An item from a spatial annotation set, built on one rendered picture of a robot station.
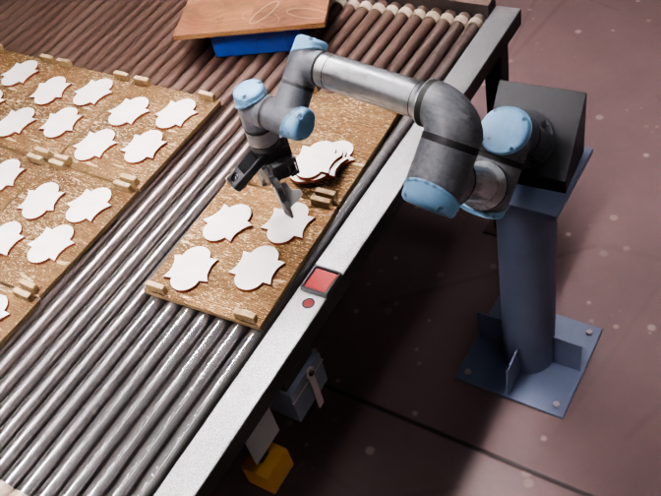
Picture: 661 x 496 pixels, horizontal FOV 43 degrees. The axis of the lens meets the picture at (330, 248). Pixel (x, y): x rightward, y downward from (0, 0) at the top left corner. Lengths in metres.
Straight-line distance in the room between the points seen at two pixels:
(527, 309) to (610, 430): 0.48
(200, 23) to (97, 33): 0.53
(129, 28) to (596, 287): 1.92
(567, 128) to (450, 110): 0.64
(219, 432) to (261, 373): 0.16
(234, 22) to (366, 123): 0.62
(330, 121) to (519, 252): 0.65
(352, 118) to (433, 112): 0.83
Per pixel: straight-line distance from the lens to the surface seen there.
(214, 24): 2.79
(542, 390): 2.86
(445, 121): 1.59
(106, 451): 1.93
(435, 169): 1.59
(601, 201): 3.42
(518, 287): 2.53
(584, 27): 4.32
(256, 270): 2.06
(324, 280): 2.01
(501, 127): 2.00
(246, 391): 1.89
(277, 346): 1.94
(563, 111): 2.20
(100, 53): 3.09
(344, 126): 2.39
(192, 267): 2.12
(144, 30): 3.15
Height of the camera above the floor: 2.44
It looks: 47 degrees down
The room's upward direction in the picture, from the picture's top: 16 degrees counter-clockwise
